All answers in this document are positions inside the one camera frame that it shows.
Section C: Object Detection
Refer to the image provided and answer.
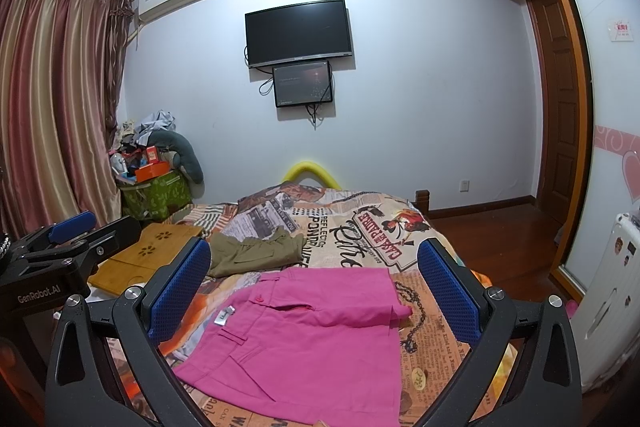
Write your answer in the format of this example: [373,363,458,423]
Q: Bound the pink pants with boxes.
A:
[175,268,411,426]

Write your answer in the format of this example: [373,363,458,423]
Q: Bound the wooden lap desk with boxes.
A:
[89,223,203,295]

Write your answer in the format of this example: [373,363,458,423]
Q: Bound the white appliance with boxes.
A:
[570,212,640,391]

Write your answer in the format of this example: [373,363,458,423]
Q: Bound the orange box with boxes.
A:
[134,161,171,183]

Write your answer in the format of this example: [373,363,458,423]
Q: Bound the olive green pants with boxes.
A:
[207,227,306,279]

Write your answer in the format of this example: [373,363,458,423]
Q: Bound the grey plush pillow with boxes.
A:
[148,130,204,184]

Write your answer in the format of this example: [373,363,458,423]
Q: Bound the striped pink curtain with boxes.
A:
[1,0,134,237]

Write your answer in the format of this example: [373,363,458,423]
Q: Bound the newspaper print bed blanket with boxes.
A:
[89,182,470,426]

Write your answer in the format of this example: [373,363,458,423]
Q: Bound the brown wooden door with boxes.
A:
[526,0,582,247]

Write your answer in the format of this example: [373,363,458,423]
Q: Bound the white wardrobe sliding door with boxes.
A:
[564,0,639,289]

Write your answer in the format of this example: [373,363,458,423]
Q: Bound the white wall socket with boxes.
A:
[459,180,471,192]

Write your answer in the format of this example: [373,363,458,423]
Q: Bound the wooden bed post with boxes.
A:
[413,190,431,216]

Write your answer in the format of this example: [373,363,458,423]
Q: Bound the small black wall monitor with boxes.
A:
[272,61,333,108]

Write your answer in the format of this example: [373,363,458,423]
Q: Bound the black wall television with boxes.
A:
[245,0,352,68]

